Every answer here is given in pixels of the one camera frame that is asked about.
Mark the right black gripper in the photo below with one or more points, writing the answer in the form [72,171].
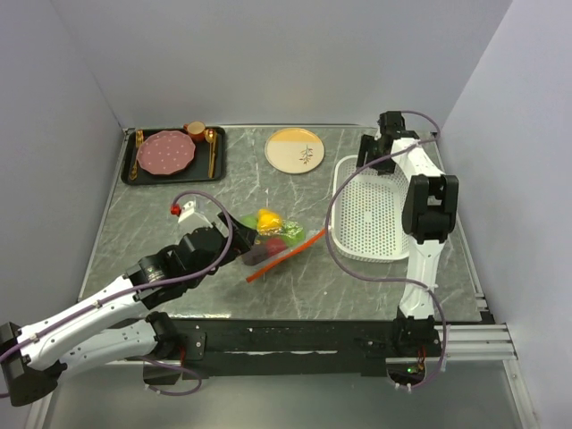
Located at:
[367,143]

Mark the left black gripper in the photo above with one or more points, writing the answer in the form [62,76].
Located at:
[245,238]

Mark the green toy vegetable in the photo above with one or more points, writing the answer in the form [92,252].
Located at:
[250,221]

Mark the dark maroon toy fruit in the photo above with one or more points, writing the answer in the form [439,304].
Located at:
[255,256]

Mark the clear orange zip bag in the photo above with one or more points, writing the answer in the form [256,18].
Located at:
[258,271]

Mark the yellow toy pear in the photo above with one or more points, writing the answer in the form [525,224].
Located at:
[268,222]

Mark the red toy fruit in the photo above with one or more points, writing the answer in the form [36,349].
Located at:
[275,246]

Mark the green toy leaf slice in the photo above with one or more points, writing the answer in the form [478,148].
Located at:
[292,233]

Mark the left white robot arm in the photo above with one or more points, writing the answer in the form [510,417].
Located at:
[120,321]

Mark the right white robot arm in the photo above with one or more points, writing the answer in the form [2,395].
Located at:
[429,213]

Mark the cream orange round plate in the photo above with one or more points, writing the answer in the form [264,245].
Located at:
[294,150]

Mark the gold spoon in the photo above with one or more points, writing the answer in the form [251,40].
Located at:
[210,135]

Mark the pink dotted plate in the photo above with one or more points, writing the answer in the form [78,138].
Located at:
[166,153]

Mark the orange cup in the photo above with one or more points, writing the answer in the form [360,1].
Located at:
[196,130]

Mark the gold fork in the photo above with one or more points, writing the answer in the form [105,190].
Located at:
[139,139]

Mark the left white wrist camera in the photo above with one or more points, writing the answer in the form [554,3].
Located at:
[190,216]

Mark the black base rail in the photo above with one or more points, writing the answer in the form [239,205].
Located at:
[229,347]

